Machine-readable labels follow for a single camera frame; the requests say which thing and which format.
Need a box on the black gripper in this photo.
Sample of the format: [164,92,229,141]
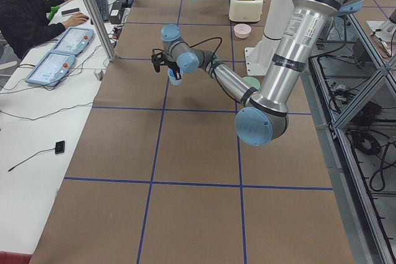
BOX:
[151,49,183,80]

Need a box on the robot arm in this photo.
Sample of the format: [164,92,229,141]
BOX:
[152,0,363,146]

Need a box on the cream toaster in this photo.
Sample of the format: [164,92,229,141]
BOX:
[228,0,264,22]

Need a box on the pink bowl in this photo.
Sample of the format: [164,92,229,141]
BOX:
[233,23,252,39]

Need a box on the green bowl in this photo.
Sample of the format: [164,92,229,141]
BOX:
[243,76,260,90]

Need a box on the black keyboard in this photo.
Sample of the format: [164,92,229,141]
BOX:
[94,0,110,22]

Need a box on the teach pendant far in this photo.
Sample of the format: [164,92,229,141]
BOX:
[51,27,94,56]

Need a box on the teach pendant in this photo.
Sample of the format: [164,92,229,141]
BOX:
[51,27,94,56]
[25,52,75,87]

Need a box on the teach pendant near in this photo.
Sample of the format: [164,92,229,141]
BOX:
[25,52,75,87]

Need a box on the black smartphone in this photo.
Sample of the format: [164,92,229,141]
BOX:
[61,8,80,16]

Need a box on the small black square device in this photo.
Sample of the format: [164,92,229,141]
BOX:
[54,140,66,155]

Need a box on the seated person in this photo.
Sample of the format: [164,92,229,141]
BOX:
[1,0,88,59]

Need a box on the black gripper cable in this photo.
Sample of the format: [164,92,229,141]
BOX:
[153,36,239,101]

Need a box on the aluminium frame post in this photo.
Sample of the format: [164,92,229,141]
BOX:
[83,0,116,62]

